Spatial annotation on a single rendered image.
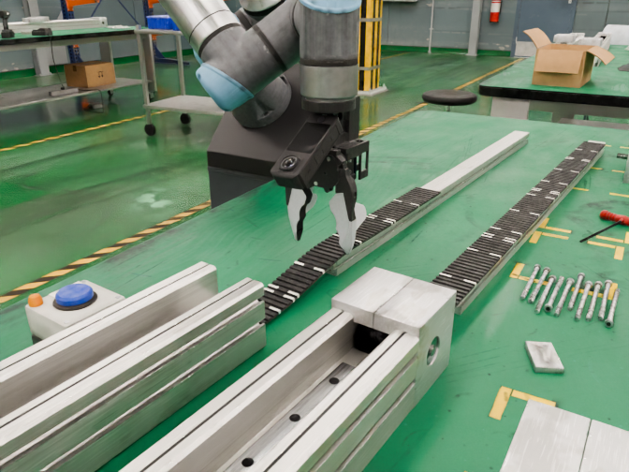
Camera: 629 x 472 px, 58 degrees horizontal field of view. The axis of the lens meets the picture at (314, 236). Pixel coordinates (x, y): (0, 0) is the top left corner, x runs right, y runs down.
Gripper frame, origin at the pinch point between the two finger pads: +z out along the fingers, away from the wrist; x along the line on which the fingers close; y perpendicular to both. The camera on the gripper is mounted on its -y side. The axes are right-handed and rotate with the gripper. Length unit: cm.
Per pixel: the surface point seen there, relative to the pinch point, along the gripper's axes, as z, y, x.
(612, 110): 14, 204, -7
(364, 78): 65, 548, 309
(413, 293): -3.9, -12.6, -20.4
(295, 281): 3.7, -5.9, -0.1
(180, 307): -0.3, -24.3, 2.3
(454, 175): 2.6, 49.1, -0.5
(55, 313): -0.5, -33.1, 12.4
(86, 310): -0.5, -30.8, 10.2
